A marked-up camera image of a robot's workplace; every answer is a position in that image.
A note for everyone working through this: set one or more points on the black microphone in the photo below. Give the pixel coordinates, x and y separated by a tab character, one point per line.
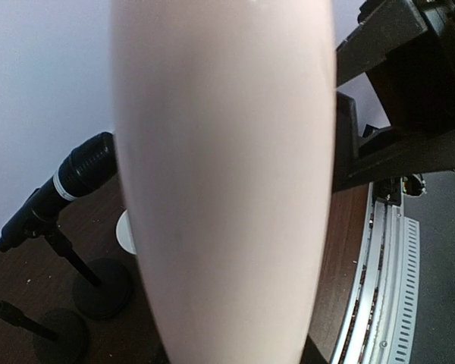
86	169

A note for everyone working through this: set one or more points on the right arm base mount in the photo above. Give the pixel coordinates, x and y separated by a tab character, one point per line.
394	189

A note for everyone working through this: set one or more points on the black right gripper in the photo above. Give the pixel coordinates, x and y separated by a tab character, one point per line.
407	51

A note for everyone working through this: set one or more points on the beige microphone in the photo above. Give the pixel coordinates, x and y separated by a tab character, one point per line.
224	124

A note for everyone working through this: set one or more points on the black front microphone stand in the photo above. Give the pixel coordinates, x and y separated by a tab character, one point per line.
60	336

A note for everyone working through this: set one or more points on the metal front rail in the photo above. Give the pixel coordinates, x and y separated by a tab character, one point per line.
380	320

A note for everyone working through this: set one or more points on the white ceramic bowl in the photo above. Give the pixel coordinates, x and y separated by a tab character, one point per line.
124	235

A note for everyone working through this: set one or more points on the black microphone stand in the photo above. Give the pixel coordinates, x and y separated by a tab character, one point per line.
60	336
102	287

